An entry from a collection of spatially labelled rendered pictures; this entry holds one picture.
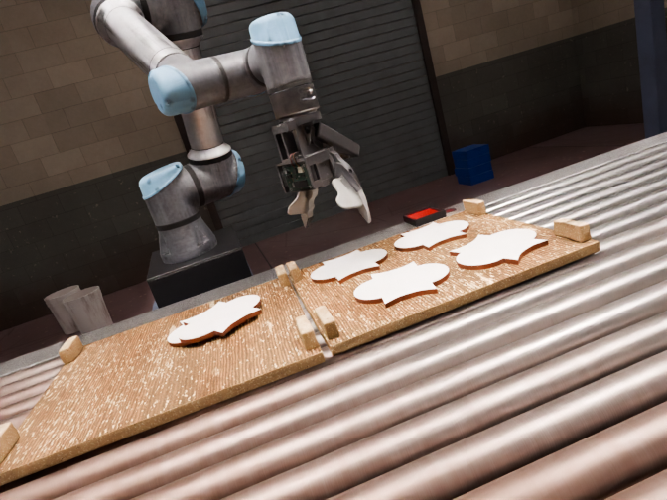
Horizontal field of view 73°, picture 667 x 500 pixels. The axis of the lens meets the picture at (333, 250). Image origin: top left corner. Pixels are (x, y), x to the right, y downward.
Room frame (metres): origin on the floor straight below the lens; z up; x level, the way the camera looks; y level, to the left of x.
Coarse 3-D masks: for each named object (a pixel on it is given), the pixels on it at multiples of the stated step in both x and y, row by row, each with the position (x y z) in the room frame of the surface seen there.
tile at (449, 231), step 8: (432, 224) 0.87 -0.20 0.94; (440, 224) 0.86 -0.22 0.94; (448, 224) 0.84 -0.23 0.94; (456, 224) 0.83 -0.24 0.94; (464, 224) 0.81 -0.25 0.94; (408, 232) 0.87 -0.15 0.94; (416, 232) 0.85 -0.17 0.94; (424, 232) 0.84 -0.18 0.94; (432, 232) 0.82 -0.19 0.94; (440, 232) 0.81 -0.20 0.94; (448, 232) 0.79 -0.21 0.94; (456, 232) 0.78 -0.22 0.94; (464, 232) 0.79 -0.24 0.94; (400, 240) 0.83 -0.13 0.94; (408, 240) 0.82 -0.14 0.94; (416, 240) 0.80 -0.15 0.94; (424, 240) 0.79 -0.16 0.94; (432, 240) 0.78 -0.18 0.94; (440, 240) 0.76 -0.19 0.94; (448, 240) 0.77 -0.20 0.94; (400, 248) 0.79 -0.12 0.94; (408, 248) 0.78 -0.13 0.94; (416, 248) 0.77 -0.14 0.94; (424, 248) 0.77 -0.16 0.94; (432, 248) 0.75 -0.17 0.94
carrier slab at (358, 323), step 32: (480, 224) 0.81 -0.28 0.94; (512, 224) 0.76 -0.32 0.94; (416, 256) 0.74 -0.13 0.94; (448, 256) 0.70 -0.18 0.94; (544, 256) 0.59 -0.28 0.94; (576, 256) 0.58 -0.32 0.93; (320, 288) 0.73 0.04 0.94; (352, 288) 0.69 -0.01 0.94; (448, 288) 0.58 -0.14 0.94; (480, 288) 0.56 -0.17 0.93; (352, 320) 0.57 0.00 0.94; (384, 320) 0.54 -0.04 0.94; (416, 320) 0.54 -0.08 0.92
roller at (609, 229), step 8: (648, 208) 0.69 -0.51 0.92; (656, 208) 0.68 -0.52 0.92; (664, 208) 0.68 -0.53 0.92; (624, 216) 0.69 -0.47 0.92; (632, 216) 0.68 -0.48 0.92; (640, 216) 0.67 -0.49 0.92; (648, 216) 0.67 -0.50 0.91; (656, 216) 0.67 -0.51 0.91; (608, 224) 0.67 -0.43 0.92; (616, 224) 0.67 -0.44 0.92; (624, 224) 0.67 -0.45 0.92; (632, 224) 0.66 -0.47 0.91; (640, 224) 0.66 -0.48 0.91; (592, 232) 0.66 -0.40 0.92; (600, 232) 0.66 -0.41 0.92; (608, 232) 0.66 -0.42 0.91; (616, 232) 0.66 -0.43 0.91; (600, 240) 0.65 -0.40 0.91; (320, 336) 0.59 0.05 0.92; (320, 344) 0.58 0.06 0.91
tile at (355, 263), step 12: (360, 252) 0.83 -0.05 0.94; (372, 252) 0.81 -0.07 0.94; (384, 252) 0.79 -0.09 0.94; (324, 264) 0.83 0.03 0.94; (336, 264) 0.80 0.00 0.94; (348, 264) 0.78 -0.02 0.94; (360, 264) 0.76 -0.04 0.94; (372, 264) 0.75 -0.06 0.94; (312, 276) 0.78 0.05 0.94; (324, 276) 0.76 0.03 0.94; (336, 276) 0.74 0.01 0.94; (348, 276) 0.73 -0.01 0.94
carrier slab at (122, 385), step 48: (288, 288) 0.78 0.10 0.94; (144, 336) 0.75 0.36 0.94; (240, 336) 0.63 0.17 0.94; (288, 336) 0.58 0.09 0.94; (96, 384) 0.61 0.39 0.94; (144, 384) 0.57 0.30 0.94; (192, 384) 0.53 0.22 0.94; (240, 384) 0.50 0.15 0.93; (48, 432) 0.51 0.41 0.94; (96, 432) 0.48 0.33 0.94; (0, 480) 0.45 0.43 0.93
